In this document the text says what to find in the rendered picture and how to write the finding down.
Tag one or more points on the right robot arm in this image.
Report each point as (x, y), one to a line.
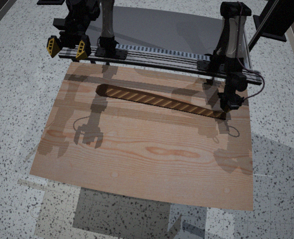
(85, 11)

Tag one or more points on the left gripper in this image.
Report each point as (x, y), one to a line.
(223, 96)

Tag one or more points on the black slotted metal crossbar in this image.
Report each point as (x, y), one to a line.
(159, 63)

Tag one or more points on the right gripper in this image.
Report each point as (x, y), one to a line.
(68, 39)

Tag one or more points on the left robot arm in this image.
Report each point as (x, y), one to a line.
(227, 50)

